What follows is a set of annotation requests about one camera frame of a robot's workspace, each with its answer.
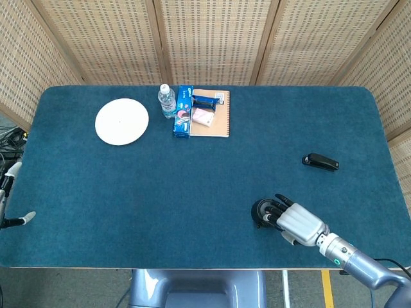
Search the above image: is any blue cookie box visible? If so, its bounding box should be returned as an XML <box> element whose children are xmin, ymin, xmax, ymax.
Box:
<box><xmin>172</xmin><ymin>85</ymin><xmax>197</xmax><ymax>139</ymax></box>

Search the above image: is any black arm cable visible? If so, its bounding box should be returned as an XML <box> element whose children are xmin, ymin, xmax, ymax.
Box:
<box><xmin>374</xmin><ymin>257</ymin><xmax>411</xmax><ymax>276</ymax></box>

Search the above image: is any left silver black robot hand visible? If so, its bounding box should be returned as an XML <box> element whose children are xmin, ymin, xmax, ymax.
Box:
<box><xmin>0</xmin><ymin>161</ymin><xmax>37</xmax><ymax>229</ymax></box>

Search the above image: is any black stapler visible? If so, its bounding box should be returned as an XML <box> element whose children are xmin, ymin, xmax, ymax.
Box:
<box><xmin>301</xmin><ymin>153</ymin><xmax>340</xmax><ymax>173</ymax></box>

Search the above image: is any grey-blue robot torso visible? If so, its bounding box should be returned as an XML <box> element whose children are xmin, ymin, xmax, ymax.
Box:
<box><xmin>128</xmin><ymin>269</ymin><xmax>268</xmax><ymax>308</ymax></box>

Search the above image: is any black floor cable bundle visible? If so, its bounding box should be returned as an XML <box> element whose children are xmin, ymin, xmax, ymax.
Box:
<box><xmin>0</xmin><ymin>125</ymin><xmax>29</xmax><ymax>169</ymax></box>

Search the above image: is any blue felt table cover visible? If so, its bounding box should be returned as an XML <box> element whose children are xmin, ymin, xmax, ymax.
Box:
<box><xmin>0</xmin><ymin>85</ymin><xmax>407</xmax><ymax>270</ymax></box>

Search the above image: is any brown spiral notebook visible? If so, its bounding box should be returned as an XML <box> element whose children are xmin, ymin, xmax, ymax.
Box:
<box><xmin>189</xmin><ymin>89</ymin><xmax>231</xmax><ymax>139</ymax></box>

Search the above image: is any white table leg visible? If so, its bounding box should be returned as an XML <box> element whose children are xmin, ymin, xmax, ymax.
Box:
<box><xmin>281</xmin><ymin>270</ymin><xmax>292</xmax><ymax>308</ymax></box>

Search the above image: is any woven bamboo screen panel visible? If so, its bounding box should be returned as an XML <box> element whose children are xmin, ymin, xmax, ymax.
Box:
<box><xmin>249</xmin><ymin>0</ymin><xmax>401</xmax><ymax>86</ymax></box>
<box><xmin>153</xmin><ymin>0</ymin><xmax>283</xmax><ymax>86</ymax></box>
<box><xmin>0</xmin><ymin>0</ymin><xmax>83</xmax><ymax>131</ymax></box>
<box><xmin>30</xmin><ymin>0</ymin><xmax>173</xmax><ymax>86</ymax></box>
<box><xmin>337</xmin><ymin>0</ymin><xmax>411</xmax><ymax>206</ymax></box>

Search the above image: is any white round plate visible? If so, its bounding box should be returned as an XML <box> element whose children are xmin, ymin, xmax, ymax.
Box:
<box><xmin>94</xmin><ymin>98</ymin><xmax>150</xmax><ymax>147</ymax></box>

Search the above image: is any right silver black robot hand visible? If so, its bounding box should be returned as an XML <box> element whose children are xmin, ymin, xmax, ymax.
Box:
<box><xmin>261</xmin><ymin>193</ymin><xmax>330</xmax><ymax>248</ymax></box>

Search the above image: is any clear plastic water bottle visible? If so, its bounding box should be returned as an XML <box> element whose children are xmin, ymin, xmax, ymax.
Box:
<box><xmin>157</xmin><ymin>83</ymin><xmax>177</xmax><ymax>119</ymax></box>

